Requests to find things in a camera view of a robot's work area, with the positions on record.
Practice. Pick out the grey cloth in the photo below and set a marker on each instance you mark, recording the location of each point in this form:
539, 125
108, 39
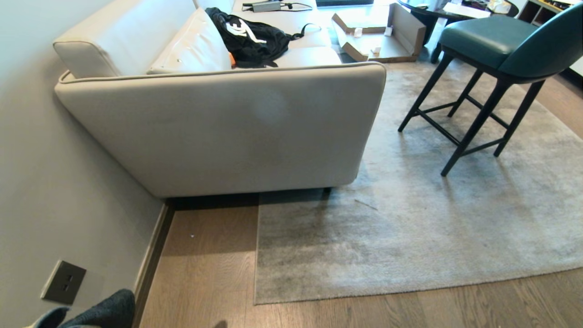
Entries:
102, 312

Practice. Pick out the grey rug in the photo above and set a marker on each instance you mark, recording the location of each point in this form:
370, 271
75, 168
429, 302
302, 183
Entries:
410, 218

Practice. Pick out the beige leather sofa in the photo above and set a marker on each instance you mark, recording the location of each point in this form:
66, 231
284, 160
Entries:
218, 132

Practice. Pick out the black bag with white print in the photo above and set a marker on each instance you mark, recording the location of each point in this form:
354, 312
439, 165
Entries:
248, 38

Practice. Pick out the beige sofa cushion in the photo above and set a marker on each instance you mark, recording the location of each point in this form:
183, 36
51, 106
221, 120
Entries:
193, 48

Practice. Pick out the open cardboard box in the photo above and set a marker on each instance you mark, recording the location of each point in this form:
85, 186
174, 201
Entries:
387, 34

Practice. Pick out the dark round table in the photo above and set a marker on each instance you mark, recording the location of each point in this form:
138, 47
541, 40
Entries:
432, 16

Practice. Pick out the white paper sheet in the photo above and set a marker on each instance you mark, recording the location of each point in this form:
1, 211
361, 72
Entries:
465, 10

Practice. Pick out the green bar stool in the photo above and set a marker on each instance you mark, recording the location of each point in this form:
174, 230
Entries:
510, 43

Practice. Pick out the tissue box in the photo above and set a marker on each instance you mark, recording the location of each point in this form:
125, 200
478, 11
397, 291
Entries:
498, 6

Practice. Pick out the wooden shelf unit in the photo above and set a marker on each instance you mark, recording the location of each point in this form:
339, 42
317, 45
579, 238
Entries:
546, 10

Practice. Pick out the grey wall socket plate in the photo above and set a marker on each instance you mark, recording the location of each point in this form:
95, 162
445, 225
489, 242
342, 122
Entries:
63, 282

